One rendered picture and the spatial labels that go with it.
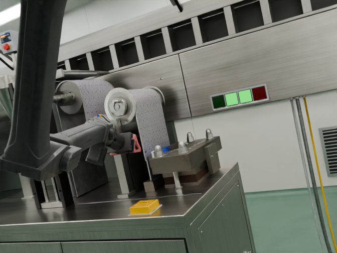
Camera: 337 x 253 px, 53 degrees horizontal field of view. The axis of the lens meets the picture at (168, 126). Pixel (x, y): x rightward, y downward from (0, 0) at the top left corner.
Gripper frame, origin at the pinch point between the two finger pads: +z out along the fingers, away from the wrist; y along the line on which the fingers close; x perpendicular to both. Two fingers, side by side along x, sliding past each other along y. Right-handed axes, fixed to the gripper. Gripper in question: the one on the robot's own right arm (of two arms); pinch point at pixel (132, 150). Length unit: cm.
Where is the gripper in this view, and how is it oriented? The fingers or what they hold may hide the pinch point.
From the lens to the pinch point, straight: 125.0
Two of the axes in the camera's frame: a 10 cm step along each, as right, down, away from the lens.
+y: 8.8, -1.4, -4.5
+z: 4.7, 3.5, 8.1
